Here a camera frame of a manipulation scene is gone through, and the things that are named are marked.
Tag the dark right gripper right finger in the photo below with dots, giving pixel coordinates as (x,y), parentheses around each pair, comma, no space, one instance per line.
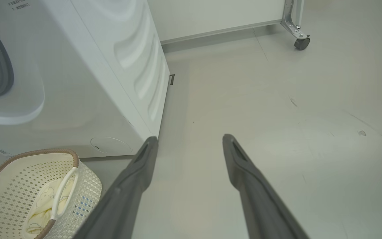
(260,205)

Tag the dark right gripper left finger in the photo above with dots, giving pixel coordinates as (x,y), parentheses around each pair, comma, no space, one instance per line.
(128,192)

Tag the cream garment with blue trim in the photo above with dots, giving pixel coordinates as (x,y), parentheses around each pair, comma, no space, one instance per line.
(45,205)

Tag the white front-load washing machine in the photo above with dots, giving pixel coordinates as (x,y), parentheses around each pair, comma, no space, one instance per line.
(78,83)

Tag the cream laundry basket brown rim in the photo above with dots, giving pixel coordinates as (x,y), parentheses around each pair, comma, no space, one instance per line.
(12,186)

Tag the metal leg with black caster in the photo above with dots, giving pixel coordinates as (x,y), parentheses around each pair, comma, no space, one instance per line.
(300,41)

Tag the white wheeled partition panel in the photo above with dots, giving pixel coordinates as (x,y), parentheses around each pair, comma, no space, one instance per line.
(211,16)

